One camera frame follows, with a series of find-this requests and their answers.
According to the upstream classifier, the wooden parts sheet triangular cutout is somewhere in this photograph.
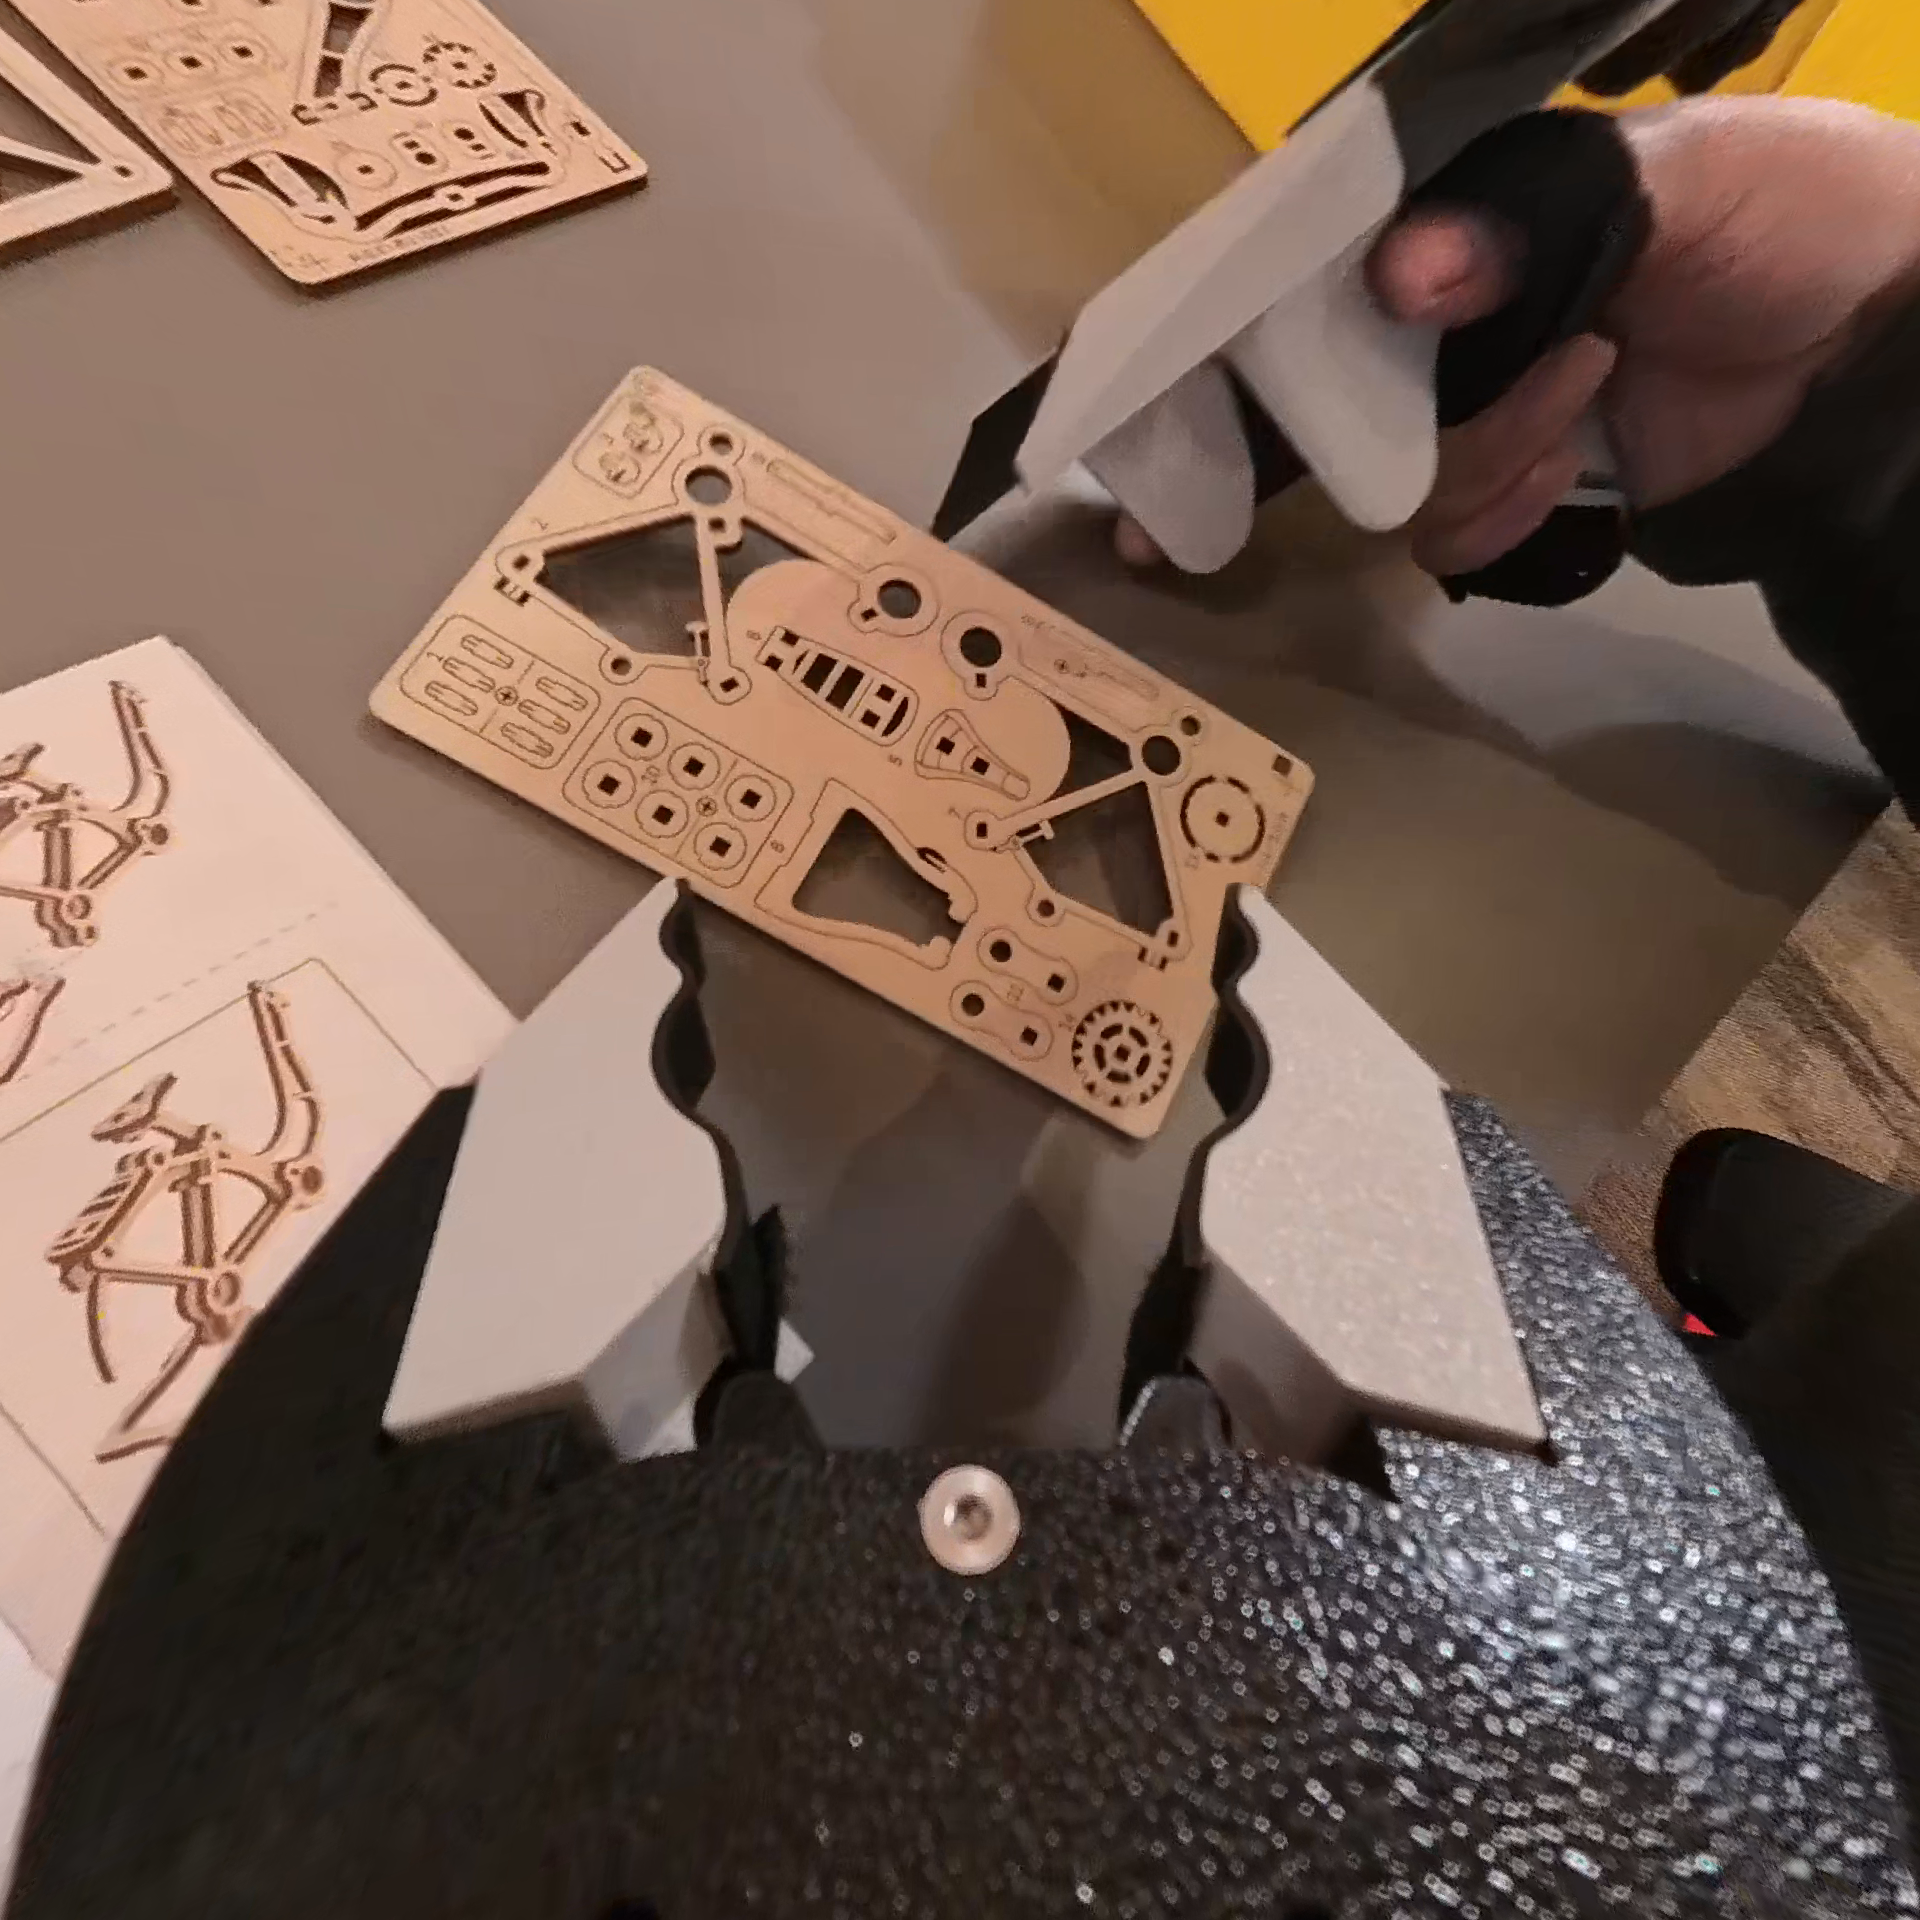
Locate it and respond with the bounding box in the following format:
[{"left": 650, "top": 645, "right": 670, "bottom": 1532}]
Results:
[{"left": 0, "top": 29, "right": 176, "bottom": 266}]

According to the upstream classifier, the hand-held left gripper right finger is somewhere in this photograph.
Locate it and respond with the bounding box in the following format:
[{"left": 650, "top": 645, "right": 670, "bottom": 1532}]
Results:
[{"left": 1124, "top": 883, "right": 1550, "bottom": 1479}]

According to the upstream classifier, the person's right forearm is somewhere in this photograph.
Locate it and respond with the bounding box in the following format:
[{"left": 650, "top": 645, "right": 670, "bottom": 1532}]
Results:
[{"left": 1628, "top": 257, "right": 1920, "bottom": 819}]

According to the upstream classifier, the yellow plastic bin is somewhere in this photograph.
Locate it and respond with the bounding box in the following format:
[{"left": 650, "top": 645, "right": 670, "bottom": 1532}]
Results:
[{"left": 1132, "top": 0, "right": 1920, "bottom": 154}]

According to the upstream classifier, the person's right hand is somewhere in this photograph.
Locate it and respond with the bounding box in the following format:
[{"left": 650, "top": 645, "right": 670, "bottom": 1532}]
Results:
[{"left": 1377, "top": 97, "right": 1920, "bottom": 578}]

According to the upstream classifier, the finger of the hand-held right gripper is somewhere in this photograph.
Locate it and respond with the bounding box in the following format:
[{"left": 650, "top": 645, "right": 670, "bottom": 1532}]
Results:
[{"left": 931, "top": 59, "right": 1420, "bottom": 542}]

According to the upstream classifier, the wooden parts sheet with gears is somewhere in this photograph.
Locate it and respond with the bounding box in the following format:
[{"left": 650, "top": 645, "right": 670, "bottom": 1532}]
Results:
[{"left": 11, "top": 0, "right": 650, "bottom": 289}]

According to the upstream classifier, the paper instruction sheet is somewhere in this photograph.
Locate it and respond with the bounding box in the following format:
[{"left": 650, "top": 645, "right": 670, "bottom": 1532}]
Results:
[{"left": 0, "top": 637, "right": 518, "bottom": 1667}]

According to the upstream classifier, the wooden model parts sheet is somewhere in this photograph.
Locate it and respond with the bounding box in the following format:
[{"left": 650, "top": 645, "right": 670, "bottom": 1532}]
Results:
[{"left": 368, "top": 363, "right": 1317, "bottom": 1143}]

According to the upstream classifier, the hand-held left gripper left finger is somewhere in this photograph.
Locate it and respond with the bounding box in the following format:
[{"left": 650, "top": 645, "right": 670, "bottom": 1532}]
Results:
[{"left": 381, "top": 877, "right": 818, "bottom": 1465}]

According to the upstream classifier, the dark rounded object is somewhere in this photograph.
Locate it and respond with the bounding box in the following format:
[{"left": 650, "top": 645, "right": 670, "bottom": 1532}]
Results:
[{"left": 1658, "top": 1125, "right": 1920, "bottom": 1353}]

